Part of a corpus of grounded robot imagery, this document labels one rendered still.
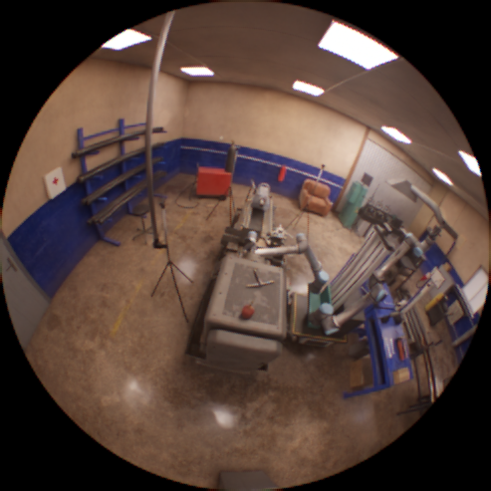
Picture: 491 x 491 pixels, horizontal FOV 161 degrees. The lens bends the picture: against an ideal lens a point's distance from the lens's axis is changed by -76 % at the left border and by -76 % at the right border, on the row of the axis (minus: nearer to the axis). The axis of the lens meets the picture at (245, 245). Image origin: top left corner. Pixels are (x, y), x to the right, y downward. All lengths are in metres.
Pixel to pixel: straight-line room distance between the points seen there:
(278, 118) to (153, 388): 6.43
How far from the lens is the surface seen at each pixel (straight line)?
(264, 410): 2.37
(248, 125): 5.75
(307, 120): 5.80
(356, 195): 5.84
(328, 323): 1.92
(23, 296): 3.31
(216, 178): 4.60
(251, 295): 1.12
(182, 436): 2.36
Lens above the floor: 2.26
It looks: 41 degrees down
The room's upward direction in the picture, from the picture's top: 15 degrees clockwise
